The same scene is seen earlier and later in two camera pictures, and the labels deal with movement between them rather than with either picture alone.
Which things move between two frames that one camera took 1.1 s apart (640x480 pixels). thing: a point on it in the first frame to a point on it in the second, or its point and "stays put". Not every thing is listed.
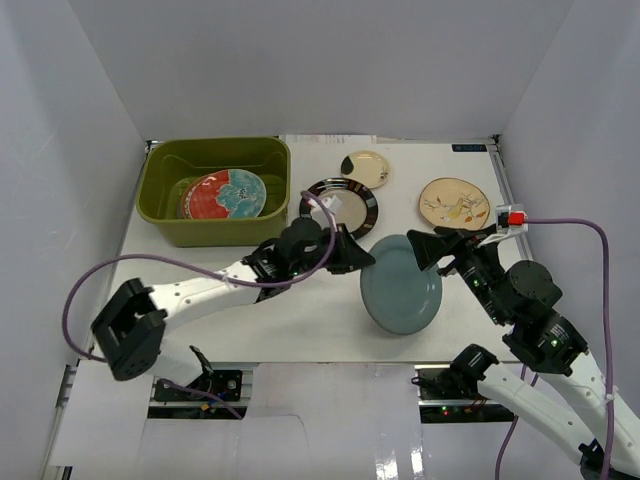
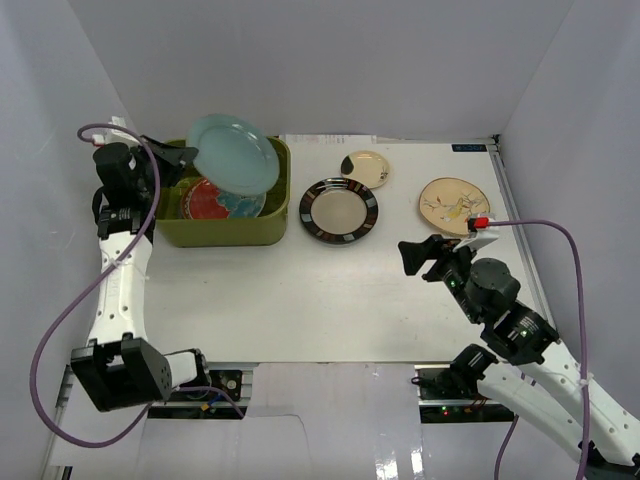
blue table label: (469, 147) stays put
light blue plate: (397, 295) to (234, 154)
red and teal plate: (224, 194) stays put
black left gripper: (335, 248) to (151, 160)
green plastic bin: (169, 165) stays put
